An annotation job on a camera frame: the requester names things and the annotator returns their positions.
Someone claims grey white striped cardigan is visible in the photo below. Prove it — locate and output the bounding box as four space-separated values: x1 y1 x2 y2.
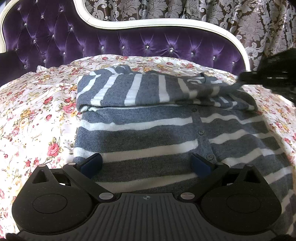
74 66 295 236

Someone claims brown damask curtain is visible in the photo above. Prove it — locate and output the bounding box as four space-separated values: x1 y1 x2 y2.
84 0 295 69

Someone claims floral bed cover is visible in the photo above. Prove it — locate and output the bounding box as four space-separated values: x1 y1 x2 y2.
1 55 295 238

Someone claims purple tufted chaise sofa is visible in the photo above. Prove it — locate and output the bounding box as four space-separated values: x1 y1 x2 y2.
1 1 250 84

